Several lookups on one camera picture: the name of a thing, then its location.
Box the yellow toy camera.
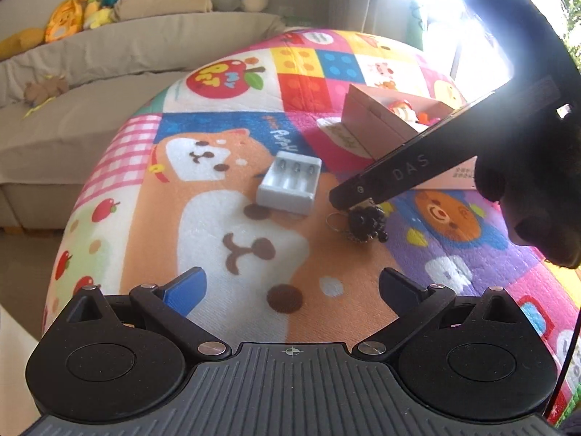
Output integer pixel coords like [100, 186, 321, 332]
[388, 100, 429, 125]

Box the white battery charger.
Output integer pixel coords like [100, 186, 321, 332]
[256, 151, 322, 215]

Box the yellow pillow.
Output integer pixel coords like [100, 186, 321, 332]
[0, 28, 44, 61]

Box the yellow orange cushion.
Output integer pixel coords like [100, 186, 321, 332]
[44, 0, 84, 43]

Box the black-haired doll keychain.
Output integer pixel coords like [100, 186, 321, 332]
[325, 206, 389, 244]

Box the beige sofa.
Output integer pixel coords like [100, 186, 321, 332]
[1, 13, 285, 229]

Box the pink cardboard box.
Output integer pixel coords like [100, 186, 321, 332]
[342, 85, 452, 161]

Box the right gloved hand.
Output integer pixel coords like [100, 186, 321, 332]
[475, 111, 580, 270]

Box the yellow duck plush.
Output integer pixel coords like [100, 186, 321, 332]
[78, 0, 113, 31]

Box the colourful cartoon play mat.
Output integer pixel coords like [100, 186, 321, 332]
[41, 28, 581, 427]

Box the brown plush toy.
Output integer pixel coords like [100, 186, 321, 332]
[24, 76, 69, 107]

